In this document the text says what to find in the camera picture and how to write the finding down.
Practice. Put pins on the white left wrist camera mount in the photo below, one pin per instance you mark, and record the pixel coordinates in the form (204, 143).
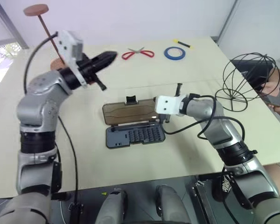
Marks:
(68, 49)

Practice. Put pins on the black metal table leg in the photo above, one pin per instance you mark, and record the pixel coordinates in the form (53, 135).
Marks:
(200, 200)

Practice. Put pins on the gray window frame post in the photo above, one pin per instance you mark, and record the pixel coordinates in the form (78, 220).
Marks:
(11, 23)

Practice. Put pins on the dark smartphone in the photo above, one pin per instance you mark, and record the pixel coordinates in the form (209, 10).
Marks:
(274, 101)

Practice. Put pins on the yellow and black marker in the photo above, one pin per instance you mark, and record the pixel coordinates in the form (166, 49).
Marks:
(183, 44)

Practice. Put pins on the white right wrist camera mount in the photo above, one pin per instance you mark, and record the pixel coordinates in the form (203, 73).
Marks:
(168, 105)

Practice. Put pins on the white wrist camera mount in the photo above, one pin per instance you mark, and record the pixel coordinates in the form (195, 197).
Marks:
(168, 105)
(68, 49)

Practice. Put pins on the screwdriver bit case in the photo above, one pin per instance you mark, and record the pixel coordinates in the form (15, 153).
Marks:
(130, 126)

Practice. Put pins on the person's bare hand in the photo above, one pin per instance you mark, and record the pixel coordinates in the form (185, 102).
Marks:
(271, 87)

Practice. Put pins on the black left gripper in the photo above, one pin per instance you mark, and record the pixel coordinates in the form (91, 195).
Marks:
(88, 67)

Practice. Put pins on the gray rounded shell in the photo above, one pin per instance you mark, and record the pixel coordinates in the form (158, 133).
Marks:
(170, 203)
(113, 205)

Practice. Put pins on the blue tape roll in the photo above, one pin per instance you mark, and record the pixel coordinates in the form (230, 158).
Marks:
(166, 54)

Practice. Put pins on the brown wooden disc stand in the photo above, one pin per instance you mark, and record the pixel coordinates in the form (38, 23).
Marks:
(35, 10)

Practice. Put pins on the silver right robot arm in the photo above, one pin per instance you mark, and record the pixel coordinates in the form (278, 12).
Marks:
(217, 126)

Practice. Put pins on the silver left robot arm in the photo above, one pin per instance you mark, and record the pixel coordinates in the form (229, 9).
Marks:
(39, 105)

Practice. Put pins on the gray wall corner post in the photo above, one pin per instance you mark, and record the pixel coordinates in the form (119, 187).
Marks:
(228, 21)

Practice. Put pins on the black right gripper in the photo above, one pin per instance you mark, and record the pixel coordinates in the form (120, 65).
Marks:
(179, 89)

